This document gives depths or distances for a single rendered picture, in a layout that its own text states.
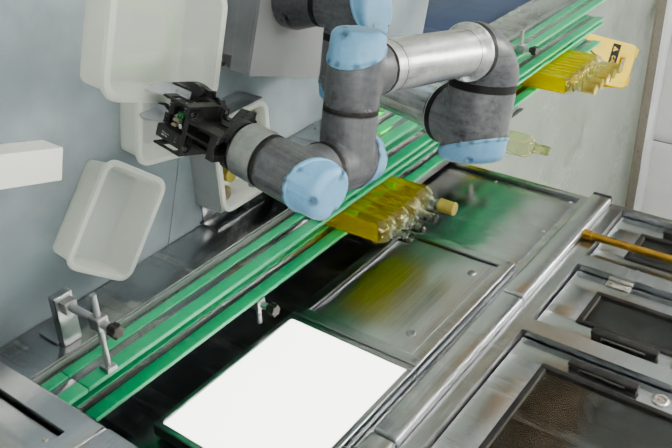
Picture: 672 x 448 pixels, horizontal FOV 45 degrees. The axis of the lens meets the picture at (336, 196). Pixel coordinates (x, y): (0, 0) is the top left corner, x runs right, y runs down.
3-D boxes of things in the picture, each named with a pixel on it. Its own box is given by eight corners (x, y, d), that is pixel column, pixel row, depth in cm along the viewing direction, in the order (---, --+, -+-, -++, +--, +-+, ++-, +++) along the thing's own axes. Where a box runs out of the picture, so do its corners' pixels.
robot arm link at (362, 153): (398, 112, 111) (349, 123, 103) (388, 189, 115) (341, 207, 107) (352, 99, 116) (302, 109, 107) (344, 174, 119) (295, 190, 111)
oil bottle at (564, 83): (512, 84, 284) (591, 100, 268) (513, 68, 281) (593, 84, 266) (520, 79, 287) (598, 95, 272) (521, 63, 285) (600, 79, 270)
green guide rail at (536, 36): (304, 175, 196) (331, 183, 192) (304, 171, 196) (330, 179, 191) (585, -2, 317) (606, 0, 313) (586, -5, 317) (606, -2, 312)
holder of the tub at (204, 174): (198, 224, 191) (223, 234, 186) (184, 115, 177) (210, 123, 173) (248, 194, 202) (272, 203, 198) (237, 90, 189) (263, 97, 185)
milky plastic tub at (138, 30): (72, -36, 112) (114, -30, 107) (190, -15, 130) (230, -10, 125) (61, 91, 115) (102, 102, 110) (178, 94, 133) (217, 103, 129)
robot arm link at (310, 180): (347, 215, 106) (305, 231, 100) (285, 181, 112) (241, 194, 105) (360, 161, 103) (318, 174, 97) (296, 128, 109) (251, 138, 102)
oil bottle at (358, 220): (316, 222, 207) (387, 247, 195) (315, 203, 204) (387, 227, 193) (330, 213, 211) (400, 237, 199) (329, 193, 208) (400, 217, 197)
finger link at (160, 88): (126, 69, 116) (170, 93, 111) (158, 69, 120) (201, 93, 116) (122, 89, 117) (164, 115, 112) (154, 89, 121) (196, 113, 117)
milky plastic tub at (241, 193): (196, 205, 188) (224, 216, 183) (184, 115, 177) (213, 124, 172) (247, 175, 200) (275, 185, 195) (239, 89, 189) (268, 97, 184)
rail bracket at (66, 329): (41, 342, 158) (118, 388, 145) (21, 269, 149) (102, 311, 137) (61, 329, 161) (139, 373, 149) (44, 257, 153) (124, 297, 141)
